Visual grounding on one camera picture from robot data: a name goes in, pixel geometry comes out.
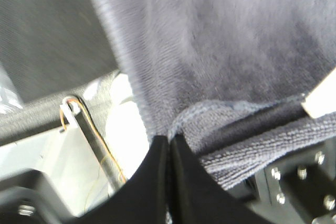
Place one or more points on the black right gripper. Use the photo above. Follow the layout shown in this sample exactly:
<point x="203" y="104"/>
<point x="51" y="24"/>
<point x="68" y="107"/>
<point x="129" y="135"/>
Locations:
<point x="299" y="187"/>

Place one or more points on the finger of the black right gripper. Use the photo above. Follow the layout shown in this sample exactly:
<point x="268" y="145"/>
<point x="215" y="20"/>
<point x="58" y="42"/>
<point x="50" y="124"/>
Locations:
<point x="321" y="100"/>

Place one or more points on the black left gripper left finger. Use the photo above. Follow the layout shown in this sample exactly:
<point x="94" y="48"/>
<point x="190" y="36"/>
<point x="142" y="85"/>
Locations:
<point x="142" y="199"/>

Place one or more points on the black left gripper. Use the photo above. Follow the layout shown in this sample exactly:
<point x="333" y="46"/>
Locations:
<point x="29" y="197"/>

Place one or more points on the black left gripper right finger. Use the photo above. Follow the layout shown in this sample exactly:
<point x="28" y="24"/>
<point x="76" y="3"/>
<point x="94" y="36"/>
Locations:
<point x="197" y="198"/>

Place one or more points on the dark blue-grey towel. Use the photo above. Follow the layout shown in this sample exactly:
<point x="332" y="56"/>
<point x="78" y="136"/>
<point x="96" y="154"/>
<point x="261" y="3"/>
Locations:
<point x="229" y="75"/>

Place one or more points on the black fabric table cover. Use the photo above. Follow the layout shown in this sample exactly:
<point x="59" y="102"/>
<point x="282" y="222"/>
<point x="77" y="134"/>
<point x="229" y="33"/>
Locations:
<point x="49" y="49"/>

